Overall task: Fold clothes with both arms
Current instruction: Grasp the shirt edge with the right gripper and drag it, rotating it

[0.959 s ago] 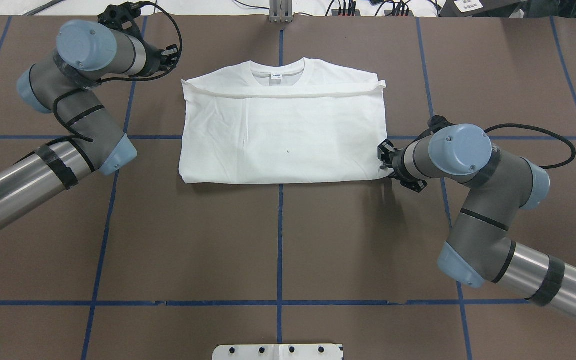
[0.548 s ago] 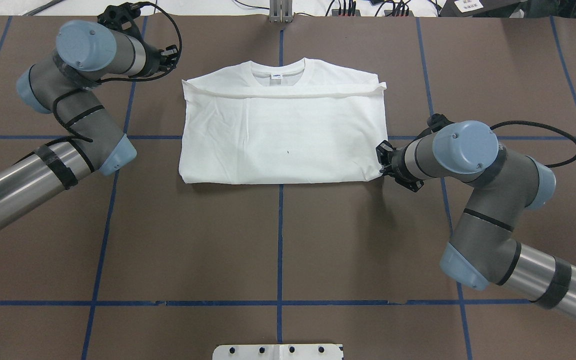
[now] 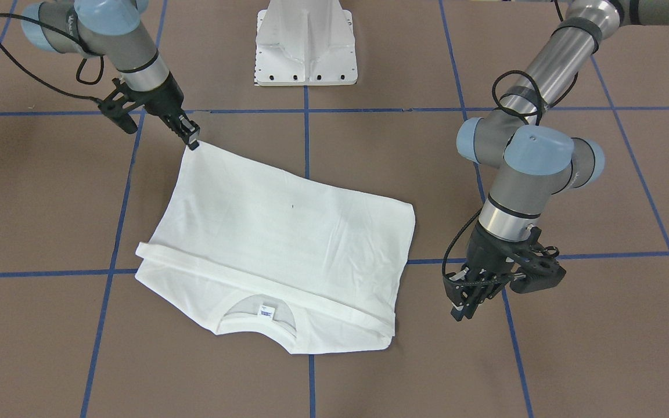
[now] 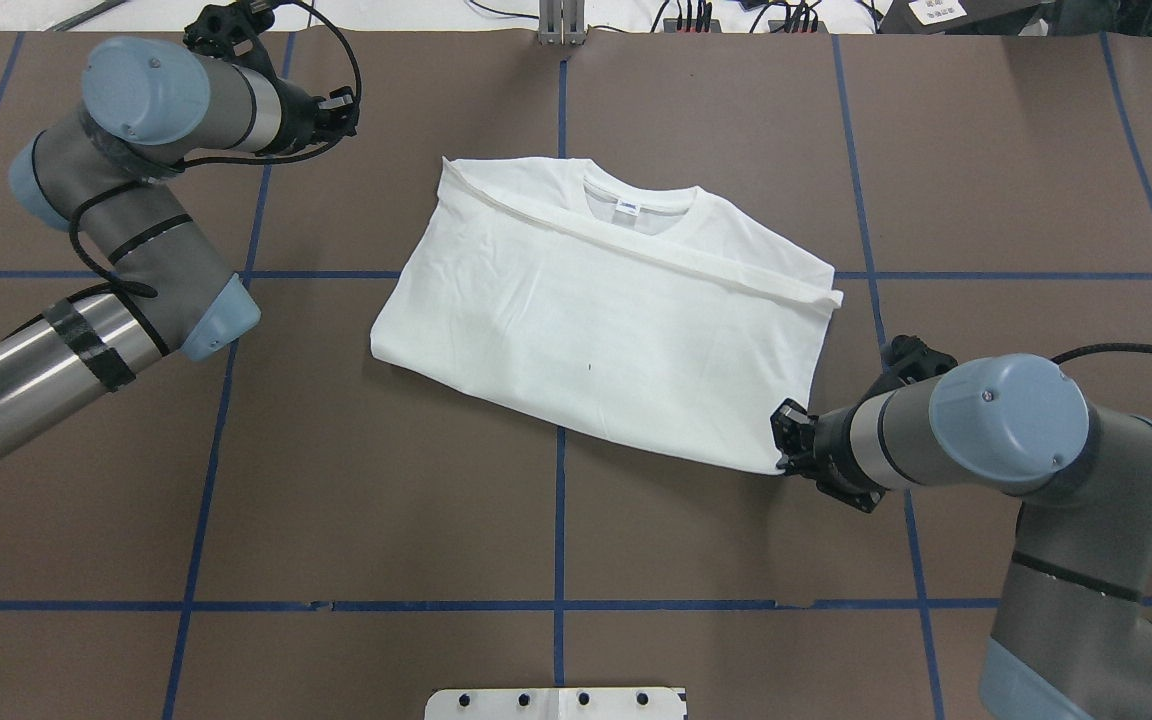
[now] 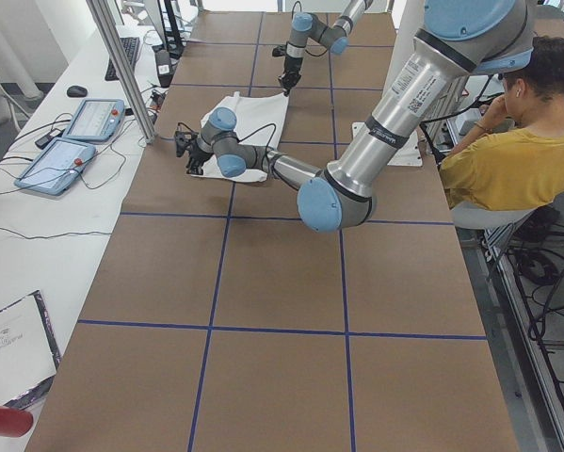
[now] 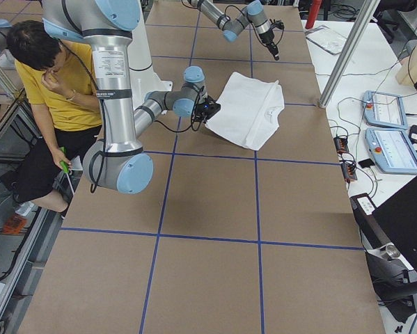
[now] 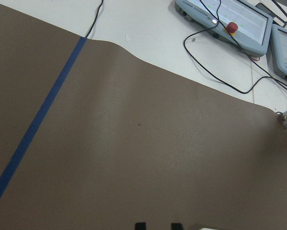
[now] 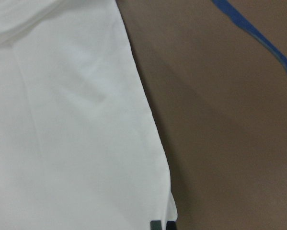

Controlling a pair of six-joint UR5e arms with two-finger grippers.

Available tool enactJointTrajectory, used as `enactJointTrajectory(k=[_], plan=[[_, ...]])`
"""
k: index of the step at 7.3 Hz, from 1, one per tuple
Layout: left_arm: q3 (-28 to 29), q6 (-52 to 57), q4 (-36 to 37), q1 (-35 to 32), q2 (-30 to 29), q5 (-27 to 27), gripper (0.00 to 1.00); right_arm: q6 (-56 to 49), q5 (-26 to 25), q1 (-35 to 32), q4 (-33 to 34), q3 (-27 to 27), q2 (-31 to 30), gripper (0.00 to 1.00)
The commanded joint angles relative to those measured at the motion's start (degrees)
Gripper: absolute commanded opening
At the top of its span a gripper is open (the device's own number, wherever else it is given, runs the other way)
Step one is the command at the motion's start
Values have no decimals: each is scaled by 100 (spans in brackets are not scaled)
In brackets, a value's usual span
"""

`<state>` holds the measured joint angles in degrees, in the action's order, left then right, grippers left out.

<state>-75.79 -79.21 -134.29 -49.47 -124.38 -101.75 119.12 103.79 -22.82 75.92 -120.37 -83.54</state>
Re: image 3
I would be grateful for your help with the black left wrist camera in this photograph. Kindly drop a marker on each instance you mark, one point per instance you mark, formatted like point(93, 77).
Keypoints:
point(538, 268)

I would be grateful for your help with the white long-sleeve printed shirt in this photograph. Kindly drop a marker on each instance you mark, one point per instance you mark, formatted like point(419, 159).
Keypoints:
point(244, 246)

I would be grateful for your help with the white robot mounting base plate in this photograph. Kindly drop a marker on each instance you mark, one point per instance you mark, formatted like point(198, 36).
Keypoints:
point(305, 44)

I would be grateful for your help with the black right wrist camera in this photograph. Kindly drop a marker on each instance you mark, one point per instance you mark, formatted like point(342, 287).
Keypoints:
point(119, 103)

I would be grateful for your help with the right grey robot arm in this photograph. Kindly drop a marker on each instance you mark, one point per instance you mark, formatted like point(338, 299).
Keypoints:
point(114, 30)

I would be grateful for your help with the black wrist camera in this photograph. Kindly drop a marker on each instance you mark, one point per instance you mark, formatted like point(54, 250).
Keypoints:
point(119, 103)
point(538, 268)

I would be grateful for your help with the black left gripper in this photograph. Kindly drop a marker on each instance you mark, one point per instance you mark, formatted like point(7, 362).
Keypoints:
point(487, 249)

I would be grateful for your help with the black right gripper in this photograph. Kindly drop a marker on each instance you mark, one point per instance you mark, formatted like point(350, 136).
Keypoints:
point(166, 100)

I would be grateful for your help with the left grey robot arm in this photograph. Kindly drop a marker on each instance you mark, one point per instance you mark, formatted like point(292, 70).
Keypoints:
point(534, 162)

